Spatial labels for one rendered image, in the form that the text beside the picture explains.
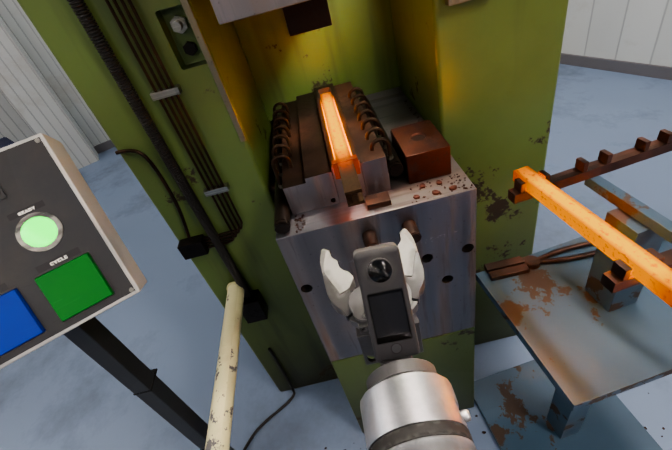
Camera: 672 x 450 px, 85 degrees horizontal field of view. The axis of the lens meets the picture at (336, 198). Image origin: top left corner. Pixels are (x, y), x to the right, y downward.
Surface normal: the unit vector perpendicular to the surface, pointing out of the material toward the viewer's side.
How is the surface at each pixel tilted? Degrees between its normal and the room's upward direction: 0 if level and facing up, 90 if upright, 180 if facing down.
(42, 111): 90
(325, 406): 0
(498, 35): 90
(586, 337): 0
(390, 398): 14
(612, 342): 0
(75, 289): 60
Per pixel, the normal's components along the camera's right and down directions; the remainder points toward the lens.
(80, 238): 0.34, -0.02
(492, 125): 0.12, 0.58
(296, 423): -0.22, -0.77
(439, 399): 0.42, -0.76
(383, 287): -0.03, 0.09
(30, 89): 0.53, 0.42
